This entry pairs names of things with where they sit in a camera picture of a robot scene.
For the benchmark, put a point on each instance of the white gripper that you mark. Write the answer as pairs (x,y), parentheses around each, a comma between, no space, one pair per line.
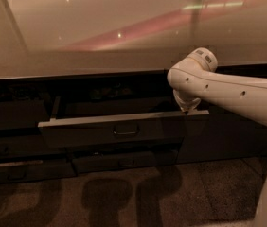
(186,100)

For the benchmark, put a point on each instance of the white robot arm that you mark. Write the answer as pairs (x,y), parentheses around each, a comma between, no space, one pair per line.
(194,79)

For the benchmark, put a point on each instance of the dark grey cabinet door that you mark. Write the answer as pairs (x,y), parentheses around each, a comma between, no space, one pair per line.
(216,134)

